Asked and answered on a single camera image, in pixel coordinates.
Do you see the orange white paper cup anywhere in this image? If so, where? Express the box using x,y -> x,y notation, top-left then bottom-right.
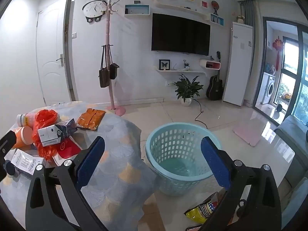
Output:
12,126 -> 33,149

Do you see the pink yogurt bottle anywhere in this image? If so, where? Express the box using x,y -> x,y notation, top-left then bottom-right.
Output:
16,113 -> 35,128

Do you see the orange plastic bag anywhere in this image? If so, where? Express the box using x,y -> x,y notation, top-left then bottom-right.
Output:
32,109 -> 59,161

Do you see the blue white milk carton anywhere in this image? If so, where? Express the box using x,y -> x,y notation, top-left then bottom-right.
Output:
38,118 -> 77,147

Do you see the red white paper bag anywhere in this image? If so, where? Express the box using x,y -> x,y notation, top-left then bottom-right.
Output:
53,136 -> 82,166

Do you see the orange foil snack packet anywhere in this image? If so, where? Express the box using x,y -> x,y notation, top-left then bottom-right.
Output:
76,108 -> 106,131

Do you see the white printed paper leaflet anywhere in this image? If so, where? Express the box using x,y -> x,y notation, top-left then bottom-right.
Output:
11,149 -> 46,175

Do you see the yellow blue snack bag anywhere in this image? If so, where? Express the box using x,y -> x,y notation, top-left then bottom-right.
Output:
184,191 -> 226,224

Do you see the pink floor mat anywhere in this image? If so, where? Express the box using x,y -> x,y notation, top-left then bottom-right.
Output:
233,124 -> 261,147

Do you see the grey sofa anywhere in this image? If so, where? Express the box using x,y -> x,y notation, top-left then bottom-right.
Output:
274,115 -> 307,174

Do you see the light blue plastic basket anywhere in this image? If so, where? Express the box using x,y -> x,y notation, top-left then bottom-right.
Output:
146,122 -> 221,196

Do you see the pink coat rack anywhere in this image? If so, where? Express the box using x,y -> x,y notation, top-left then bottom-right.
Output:
98,0 -> 126,116

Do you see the brown hanging tote bag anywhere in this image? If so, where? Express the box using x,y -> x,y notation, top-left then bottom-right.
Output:
98,45 -> 110,88

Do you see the black acoustic guitar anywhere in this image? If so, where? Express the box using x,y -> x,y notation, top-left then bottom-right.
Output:
206,51 -> 223,101

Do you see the white washing machine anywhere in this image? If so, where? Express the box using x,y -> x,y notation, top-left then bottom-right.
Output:
260,73 -> 275,104

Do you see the white door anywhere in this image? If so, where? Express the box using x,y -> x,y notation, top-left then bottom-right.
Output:
36,0 -> 71,106

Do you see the white refrigerator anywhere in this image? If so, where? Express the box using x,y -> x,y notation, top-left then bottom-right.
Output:
222,22 -> 253,106

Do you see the black hanging small bag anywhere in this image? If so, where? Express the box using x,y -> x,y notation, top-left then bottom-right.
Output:
108,44 -> 119,80

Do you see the green potted plant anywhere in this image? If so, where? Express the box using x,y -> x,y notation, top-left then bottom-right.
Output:
172,74 -> 204,107

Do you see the red white cubby shelf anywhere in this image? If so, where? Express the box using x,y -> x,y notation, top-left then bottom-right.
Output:
199,59 -> 221,70

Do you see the red chinese knot ornament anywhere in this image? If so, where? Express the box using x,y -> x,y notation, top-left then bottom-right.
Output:
272,37 -> 284,71

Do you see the framed butterfly picture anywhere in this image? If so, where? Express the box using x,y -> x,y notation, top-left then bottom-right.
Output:
159,59 -> 170,70

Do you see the blue white box shelf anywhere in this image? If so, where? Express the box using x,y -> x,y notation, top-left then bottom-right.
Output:
124,4 -> 151,17

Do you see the black floor cable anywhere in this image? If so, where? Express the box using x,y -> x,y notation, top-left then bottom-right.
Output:
191,97 -> 209,129

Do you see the white lower wall shelf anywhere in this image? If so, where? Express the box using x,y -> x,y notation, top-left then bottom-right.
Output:
153,66 -> 207,76

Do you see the panda wall clock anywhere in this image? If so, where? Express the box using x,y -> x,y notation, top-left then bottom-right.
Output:
82,0 -> 107,23

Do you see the black wall television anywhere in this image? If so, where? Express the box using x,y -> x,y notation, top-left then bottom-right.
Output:
151,13 -> 210,56

